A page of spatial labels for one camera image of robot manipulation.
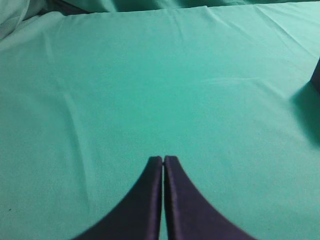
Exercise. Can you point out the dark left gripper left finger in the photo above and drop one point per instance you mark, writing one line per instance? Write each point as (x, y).
(138, 215)

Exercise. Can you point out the green cloth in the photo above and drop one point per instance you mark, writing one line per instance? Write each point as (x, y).
(86, 99)

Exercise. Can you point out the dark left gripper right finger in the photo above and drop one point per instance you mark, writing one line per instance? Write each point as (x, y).
(189, 216)

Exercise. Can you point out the dark blue cube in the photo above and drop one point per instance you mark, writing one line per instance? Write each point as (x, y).
(315, 78)

